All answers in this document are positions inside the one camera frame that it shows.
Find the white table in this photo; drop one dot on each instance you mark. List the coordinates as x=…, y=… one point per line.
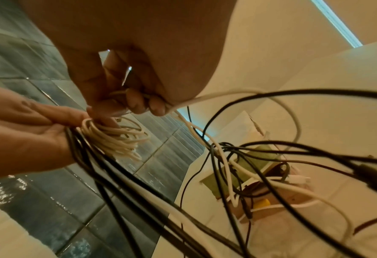
x=351, y=75

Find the blue LED light strip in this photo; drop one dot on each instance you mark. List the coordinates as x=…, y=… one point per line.
x=182, y=117
x=338, y=24

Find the person's right hand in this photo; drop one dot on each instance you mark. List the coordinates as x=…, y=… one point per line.
x=143, y=30

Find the person's left hand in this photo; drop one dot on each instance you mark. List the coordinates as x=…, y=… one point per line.
x=22, y=146

